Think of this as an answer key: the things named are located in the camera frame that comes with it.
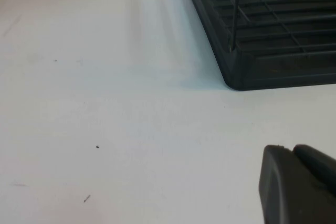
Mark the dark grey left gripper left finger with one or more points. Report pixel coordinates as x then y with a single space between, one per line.
288 190

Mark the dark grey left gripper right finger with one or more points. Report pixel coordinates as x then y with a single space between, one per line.
317 166

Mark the black plastic drip tray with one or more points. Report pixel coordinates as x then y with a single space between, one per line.
262 72

